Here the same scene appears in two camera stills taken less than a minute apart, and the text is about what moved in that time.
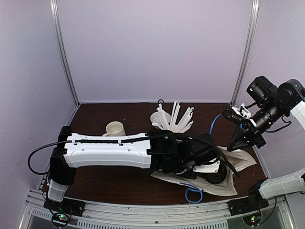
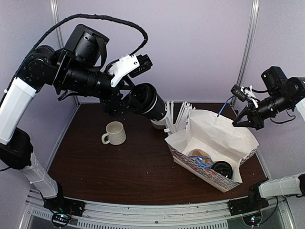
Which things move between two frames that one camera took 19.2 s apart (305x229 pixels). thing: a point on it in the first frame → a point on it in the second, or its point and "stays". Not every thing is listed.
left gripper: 189,177 → 107,104
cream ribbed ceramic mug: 115,128 stays
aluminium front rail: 215,215 stays
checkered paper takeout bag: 234,160 → 212,147
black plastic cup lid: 219,177 → 143,97
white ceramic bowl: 154,117 → 159,124
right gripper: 243,139 → 255,120
